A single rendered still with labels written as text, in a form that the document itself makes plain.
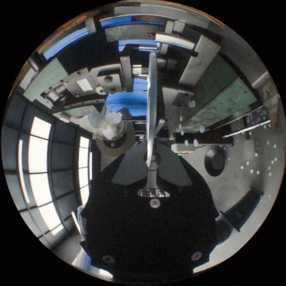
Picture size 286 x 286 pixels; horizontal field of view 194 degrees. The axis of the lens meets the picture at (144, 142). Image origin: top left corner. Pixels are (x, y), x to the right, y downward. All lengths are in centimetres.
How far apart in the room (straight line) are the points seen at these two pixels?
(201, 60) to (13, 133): 363
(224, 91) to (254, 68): 10
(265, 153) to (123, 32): 109
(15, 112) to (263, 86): 375
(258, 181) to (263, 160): 15
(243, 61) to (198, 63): 13
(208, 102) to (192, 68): 10
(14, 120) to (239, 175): 438
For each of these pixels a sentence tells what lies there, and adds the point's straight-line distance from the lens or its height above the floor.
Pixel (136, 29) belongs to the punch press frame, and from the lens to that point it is 54.
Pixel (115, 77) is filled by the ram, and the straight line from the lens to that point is 33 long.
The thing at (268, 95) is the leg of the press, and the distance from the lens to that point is 21.
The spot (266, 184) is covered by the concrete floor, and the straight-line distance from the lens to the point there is 86.
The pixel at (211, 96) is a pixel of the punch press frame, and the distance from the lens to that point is 25.
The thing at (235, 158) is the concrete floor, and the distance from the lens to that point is 92.
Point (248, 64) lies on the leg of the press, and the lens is 22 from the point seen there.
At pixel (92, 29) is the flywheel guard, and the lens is 52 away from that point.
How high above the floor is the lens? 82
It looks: 3 degrees down
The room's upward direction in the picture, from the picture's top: 89 degrees counter-clockwise
